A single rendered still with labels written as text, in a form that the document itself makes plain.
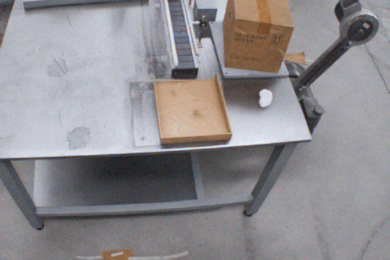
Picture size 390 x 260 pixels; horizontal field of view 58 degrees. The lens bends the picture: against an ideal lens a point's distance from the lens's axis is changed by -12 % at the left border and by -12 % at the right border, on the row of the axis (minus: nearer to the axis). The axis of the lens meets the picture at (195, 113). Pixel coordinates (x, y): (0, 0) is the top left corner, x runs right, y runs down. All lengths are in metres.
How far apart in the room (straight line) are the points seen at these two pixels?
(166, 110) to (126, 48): 0.39
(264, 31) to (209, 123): 0.42
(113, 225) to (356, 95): 2.04
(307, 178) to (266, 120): 1.00
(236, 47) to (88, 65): 0.63
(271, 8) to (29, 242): 1.71
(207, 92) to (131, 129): 0.35
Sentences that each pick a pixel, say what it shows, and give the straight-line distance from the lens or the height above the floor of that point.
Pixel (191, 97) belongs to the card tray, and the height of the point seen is 0.83.
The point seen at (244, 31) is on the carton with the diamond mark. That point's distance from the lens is 1.57.
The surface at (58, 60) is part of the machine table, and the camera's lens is 1.76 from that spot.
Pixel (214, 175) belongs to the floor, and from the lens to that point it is 2.37.
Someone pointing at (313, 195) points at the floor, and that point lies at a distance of 2.47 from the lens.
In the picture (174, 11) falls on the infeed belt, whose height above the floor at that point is 0.88.
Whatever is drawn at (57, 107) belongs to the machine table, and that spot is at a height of 0.83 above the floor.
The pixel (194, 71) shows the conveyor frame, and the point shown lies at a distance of 1.65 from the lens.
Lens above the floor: 2.04
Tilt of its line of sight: 52 degrees down
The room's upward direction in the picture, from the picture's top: 10 degrees clockwise
